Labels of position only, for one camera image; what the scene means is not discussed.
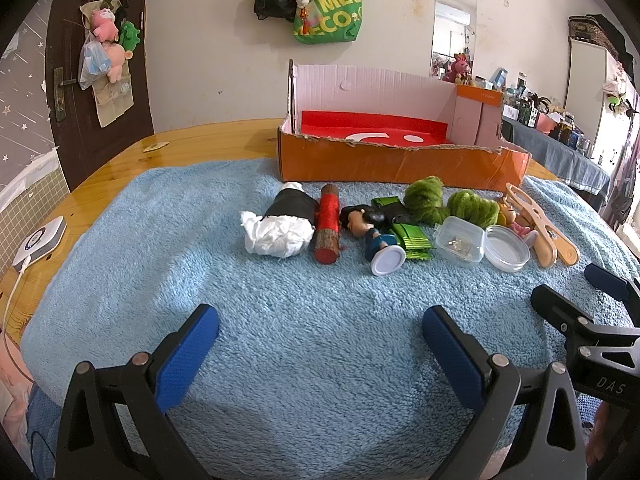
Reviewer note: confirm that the pink cloth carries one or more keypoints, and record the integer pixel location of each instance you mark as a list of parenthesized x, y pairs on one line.
[(12, 395)]

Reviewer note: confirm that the clutter of bottles and boxes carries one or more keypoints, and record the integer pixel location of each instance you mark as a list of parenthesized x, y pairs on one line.
[(540, 110)]

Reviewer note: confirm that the patterned suitcase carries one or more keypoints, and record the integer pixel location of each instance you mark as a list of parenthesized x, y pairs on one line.
[(595, 32)]

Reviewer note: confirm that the green tote bag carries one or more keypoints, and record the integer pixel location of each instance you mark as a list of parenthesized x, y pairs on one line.
[(330, 15)]

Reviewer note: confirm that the white electronic device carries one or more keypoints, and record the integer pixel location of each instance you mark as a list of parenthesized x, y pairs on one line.
[(37, 240)]

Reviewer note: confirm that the white wardrobe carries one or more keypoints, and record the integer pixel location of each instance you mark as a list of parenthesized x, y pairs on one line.
[(585, 80)]

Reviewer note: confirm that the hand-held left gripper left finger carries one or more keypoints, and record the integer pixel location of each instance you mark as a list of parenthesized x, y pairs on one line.
[(187, 350)]

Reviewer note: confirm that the dark green packet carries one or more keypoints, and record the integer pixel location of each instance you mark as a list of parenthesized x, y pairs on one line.
[(392, 207)]

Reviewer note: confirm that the black and white plush toy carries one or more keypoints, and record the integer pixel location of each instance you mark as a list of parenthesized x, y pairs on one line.
[(285, 220)]

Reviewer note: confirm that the small clear plastic box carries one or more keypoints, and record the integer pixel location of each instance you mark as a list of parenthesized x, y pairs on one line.
[(460, 240)]

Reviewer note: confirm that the beige plastic clamp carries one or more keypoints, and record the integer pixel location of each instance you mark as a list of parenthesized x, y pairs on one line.
[(547, 245)]

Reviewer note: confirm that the small wooden piece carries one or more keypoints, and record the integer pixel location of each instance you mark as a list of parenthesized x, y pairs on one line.
[(154, 147)]

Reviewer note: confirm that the red pink plush toy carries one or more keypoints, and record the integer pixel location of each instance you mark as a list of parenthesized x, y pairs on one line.
[(459, 67)]

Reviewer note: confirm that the red and white cardboard box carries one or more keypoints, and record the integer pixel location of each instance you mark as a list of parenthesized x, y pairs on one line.
[(400, 165)]

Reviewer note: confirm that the dark haired doll figurine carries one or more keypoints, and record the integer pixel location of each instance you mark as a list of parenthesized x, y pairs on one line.
[(372, 240)]

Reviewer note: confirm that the dark wooden door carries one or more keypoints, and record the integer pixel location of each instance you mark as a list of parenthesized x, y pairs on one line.
[(65, 150)]

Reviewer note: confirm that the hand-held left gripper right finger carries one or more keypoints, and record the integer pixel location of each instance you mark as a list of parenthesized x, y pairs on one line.
[(452, 355)]

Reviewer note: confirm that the red wooden stick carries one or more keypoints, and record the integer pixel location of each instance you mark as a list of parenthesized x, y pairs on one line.
[(328, 220)]

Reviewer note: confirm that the wall mirror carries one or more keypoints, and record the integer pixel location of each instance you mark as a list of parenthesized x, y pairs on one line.
[(452, 25)]

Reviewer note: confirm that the clear round plastic lid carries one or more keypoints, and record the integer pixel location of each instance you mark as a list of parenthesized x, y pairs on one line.
[(507, 250)]

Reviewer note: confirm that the blue fluffy towel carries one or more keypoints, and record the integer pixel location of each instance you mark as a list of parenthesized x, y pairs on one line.
[(300, 310)]

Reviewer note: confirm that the green plush toy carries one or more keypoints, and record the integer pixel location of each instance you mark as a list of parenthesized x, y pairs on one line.
[(129, 35)]

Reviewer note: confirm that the person's right hand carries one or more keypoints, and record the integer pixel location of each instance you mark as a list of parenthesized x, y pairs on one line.
[(597, 435)]

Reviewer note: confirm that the clear plastic bag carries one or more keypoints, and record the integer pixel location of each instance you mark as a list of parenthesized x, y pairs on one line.
[(92, 65)]

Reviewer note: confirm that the side table with blue cloth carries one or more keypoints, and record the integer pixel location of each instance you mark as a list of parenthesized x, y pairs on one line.
[(560, 160)]

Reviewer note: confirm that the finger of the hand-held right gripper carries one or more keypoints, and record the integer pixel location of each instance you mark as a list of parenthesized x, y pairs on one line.
[(555, 307), (605, 280)]

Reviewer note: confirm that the small blonde pink doll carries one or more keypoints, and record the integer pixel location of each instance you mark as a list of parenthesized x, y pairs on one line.
[(510, 215)]

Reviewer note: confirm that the green yarn bundle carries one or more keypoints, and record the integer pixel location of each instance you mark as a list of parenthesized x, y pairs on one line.
[(425, 200), (472, 209)]

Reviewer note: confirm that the bright green packet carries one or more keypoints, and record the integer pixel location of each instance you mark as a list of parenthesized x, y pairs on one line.
[(412, 242)]

